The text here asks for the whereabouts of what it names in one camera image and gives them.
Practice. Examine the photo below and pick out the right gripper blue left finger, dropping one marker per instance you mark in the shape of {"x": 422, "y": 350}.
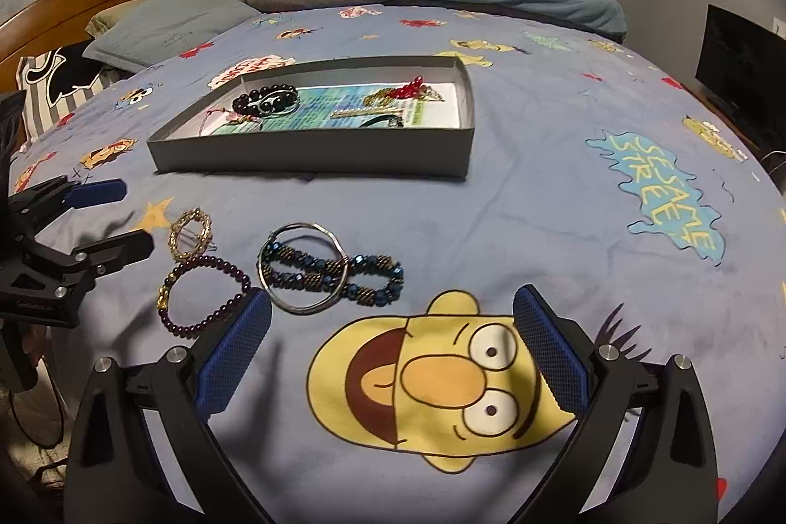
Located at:
{"x": 228, "y": 359}

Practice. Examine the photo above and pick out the gold chain hair clip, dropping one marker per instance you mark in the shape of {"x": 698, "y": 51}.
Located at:
{"x": 191, "y": 235}

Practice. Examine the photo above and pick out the olive pillow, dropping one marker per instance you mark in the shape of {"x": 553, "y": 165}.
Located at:
{"x": 104, "y": 20}

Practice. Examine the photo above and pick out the striped cartoon pillow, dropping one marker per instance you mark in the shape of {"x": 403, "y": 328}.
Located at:
{"x": 57, "y": 83}

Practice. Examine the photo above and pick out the black flat television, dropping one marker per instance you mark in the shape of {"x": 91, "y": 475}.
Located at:
{"x": 743, "y": 67}

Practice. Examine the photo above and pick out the grey pillow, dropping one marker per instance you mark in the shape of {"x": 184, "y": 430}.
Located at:
{"x": 156, "y": 30}

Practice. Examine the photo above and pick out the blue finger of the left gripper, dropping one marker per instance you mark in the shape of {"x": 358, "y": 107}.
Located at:
{"x": 80, "y": 196}
{"x": 106, "y": 257}

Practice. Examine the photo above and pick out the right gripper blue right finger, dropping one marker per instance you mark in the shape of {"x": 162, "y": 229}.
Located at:
{"x": 558, "y": 361}

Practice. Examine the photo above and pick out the silver bangle with clasp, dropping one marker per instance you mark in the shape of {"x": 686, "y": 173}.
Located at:
{"x": 277, "y": 105}

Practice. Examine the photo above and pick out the red bead gold brooch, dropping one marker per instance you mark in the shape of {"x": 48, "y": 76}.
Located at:
{"x": 415, "y": 90}

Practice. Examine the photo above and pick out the blue Sesame Street bedsheet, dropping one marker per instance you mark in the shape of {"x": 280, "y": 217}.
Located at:
{"x": 584, "y": 181}

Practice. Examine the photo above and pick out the large silver bangle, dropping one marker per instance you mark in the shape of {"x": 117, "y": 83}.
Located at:
{"x": 280, "y": 266}

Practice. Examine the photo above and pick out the grey shallow cardboard tray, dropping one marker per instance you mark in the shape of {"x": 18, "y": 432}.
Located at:
{"x": 429, "y": 152}

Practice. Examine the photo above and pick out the printed paper tray liner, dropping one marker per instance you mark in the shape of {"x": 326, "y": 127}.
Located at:
{"x": 316, "y": 104}

